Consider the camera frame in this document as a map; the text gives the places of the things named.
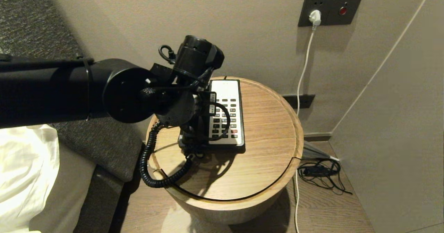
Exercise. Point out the dark grey wall socket panel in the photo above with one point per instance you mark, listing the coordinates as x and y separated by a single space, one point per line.
329 9

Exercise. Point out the round wooden side table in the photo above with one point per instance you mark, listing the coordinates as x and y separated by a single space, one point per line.
256 139

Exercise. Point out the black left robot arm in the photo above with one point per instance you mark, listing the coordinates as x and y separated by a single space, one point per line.
52 90

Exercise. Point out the transparent folded umbrella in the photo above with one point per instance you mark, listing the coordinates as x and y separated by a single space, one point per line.
314 153

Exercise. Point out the white power plug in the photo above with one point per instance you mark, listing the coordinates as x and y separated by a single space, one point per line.
315 17

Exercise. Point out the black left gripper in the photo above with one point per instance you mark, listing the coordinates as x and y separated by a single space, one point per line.
194 122

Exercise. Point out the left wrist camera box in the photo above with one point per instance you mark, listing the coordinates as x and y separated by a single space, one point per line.
212 102

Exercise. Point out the dark grey bed frame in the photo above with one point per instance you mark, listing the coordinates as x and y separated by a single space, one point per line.
100 201

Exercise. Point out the beige bed sheet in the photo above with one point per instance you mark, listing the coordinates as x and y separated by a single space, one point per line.
66 191

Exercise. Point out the white pillow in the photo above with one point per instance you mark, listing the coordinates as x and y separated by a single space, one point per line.
27 170

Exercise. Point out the wooden baseboard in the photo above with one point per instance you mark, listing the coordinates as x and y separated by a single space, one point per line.
317 136

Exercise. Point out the dark low wall plate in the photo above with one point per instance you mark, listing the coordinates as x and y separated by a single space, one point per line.
307 101

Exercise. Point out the grey fabric bed headboard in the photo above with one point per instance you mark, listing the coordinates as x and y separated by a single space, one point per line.
90 142

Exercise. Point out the black and white desk telephone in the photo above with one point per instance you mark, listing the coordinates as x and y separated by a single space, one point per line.
227 90

